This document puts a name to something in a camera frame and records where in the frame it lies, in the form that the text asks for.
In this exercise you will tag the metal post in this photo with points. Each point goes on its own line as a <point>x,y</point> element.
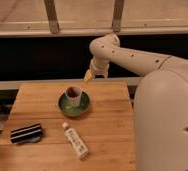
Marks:
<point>117,15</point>
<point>52,16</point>

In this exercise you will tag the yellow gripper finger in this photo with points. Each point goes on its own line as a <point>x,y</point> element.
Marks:
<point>88,76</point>

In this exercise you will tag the green round plate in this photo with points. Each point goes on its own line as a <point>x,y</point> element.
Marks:
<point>70,111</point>

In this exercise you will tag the left metal post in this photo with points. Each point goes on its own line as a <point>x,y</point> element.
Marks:
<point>52,16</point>

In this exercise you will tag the black white striped object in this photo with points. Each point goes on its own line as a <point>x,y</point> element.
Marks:
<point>29,134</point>

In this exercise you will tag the right metal post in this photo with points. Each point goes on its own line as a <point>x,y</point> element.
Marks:
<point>117,15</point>

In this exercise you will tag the white and brown cup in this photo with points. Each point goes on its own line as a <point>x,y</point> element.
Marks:
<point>73,95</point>

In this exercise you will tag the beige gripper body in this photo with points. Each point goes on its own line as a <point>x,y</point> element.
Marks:
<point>99,67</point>

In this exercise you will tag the white labelled bottle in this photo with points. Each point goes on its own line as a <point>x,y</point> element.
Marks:
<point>77,143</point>

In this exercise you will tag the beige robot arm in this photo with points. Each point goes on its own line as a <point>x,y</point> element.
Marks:
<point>160,102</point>

